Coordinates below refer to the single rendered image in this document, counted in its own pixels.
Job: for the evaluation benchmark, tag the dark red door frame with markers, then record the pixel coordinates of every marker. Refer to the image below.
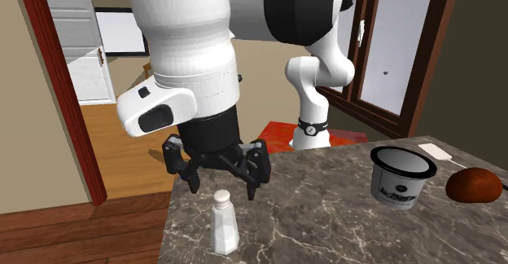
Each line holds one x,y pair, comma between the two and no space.
59,84

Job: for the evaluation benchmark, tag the brown round bread loaf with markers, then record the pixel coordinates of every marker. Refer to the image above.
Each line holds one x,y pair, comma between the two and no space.
474,185

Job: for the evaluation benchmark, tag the red robot stand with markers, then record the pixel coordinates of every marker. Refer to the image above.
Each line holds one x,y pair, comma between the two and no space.
278,134

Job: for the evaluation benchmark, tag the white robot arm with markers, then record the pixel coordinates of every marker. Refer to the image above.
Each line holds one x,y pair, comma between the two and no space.
190,36

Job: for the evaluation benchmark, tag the white panelled door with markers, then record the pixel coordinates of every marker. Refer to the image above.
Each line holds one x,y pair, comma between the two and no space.
79,40

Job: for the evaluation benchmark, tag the grey tub with black rim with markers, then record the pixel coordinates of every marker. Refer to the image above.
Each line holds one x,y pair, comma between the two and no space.
397,183

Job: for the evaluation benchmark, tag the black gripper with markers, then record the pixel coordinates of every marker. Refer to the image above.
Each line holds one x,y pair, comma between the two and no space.
210,134

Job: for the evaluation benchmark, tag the white salt shaker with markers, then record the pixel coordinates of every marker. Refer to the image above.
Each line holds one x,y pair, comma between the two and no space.
224,227

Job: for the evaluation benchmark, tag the black framed white wall picture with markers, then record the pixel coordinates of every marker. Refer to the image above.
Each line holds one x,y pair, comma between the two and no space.
119,31

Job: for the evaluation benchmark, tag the brown framed window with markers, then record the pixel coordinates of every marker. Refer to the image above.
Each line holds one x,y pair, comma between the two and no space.
397,48

